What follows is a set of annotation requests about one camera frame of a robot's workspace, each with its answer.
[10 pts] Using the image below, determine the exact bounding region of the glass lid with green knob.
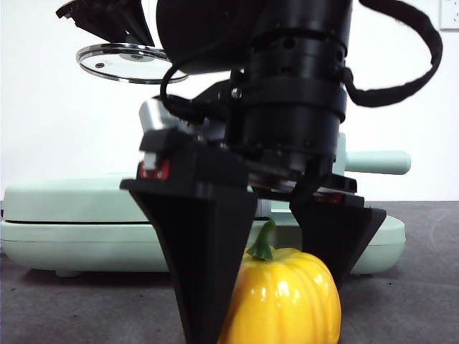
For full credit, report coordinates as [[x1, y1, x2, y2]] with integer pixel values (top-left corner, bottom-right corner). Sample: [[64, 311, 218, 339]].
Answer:
[[75, 42, 189, 85]]

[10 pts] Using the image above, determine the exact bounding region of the yellow toy pumpkin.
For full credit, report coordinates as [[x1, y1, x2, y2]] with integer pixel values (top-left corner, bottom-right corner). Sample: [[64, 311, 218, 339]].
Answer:
[[218, 219, 342, 344]]

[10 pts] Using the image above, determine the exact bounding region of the mint green cooker base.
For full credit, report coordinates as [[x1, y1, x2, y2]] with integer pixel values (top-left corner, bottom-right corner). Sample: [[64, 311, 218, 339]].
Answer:
[[0, 211, 406, 279]]

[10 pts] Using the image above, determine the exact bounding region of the mint green griddle cover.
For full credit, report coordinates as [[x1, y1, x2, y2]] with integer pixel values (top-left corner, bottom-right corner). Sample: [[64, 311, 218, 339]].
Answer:
[[2, 173, 153, 225]]

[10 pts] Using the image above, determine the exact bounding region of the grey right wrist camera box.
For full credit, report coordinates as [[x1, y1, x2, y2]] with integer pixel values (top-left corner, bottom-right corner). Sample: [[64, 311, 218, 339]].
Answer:
[[138, 98, 188, 134]]

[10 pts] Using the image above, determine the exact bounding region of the mint green pot with handle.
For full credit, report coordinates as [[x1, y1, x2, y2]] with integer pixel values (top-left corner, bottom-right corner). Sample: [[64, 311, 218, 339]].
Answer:
[[257, 132, 412, 220]]

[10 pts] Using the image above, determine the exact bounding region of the black sleeved right arm cable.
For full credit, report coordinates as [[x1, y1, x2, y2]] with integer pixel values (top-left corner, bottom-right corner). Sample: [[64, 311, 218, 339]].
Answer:
[[342, 0, 444, 108]]

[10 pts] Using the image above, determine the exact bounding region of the white wall socket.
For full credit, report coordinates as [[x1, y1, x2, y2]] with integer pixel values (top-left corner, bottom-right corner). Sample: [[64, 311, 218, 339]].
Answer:
[[439, 0, 459, 32]]

